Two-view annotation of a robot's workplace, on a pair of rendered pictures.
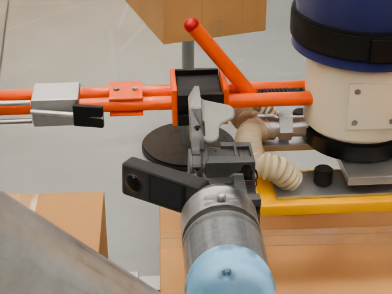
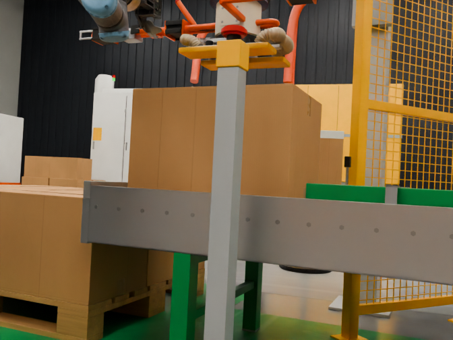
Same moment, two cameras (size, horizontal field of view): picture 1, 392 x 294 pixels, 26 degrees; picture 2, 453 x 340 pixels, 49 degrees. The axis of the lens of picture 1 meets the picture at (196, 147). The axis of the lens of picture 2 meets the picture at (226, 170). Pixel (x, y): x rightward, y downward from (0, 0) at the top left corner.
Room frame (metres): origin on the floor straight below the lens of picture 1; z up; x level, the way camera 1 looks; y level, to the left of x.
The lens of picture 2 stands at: (-0.47, -1.05, 0.63)
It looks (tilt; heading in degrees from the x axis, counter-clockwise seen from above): 1 degrees up; 26
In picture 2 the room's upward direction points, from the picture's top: 3 degrees clockwise
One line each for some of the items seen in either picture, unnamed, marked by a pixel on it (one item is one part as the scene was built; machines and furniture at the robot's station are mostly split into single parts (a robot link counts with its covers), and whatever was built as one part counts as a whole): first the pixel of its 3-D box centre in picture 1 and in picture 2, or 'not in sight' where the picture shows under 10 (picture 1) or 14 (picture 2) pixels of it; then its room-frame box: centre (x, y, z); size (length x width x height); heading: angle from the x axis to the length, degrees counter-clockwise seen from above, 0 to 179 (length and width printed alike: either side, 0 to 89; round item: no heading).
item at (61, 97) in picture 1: (56, 104); (131, 35); (1.16, 0.21, 1.21); 0.07 x 0.07 x 0.04; 4
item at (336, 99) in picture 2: not in sight; (338, 154); (8.76, 1.16, 1.24); 2.22 x 0.91 x 2.48; 99
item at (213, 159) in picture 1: (220, 188); (143, 4); (0.90, -0.03, 1.22); 0.12 x 0.09 x 0.08; 4
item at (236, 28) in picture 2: not in sight; (234, 35); (0.70, -0.47, 1.02); 0.07 x 0.07 x 0.04
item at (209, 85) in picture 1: (198, 95); (178, 30); (1.17, 0.00, 1.21); 0.10 x 0.08 x 0.06; 4
